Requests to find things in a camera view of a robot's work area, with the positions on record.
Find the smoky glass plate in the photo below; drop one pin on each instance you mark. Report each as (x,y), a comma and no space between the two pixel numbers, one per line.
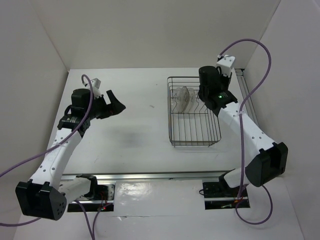
(184,98)

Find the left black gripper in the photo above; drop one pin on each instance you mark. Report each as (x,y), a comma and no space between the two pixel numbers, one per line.
(115,105)

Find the grey wire dish rack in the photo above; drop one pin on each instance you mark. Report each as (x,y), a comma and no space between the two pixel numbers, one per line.
(198,128)

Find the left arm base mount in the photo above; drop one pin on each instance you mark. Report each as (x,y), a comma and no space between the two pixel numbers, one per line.
(102,201)

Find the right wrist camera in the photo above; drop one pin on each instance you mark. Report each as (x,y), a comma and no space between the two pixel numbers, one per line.
(225,64)

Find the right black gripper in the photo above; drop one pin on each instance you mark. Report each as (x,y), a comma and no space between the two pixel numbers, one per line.
(227,79)

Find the aluminium rail front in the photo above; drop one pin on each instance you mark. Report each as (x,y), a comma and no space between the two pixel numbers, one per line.
(158,176)

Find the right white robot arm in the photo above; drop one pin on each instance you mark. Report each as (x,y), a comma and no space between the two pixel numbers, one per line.
(268,158)

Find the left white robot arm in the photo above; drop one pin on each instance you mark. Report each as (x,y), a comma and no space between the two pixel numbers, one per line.
(43,195)

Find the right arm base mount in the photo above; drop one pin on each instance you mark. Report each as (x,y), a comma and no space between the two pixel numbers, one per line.
(219,196)

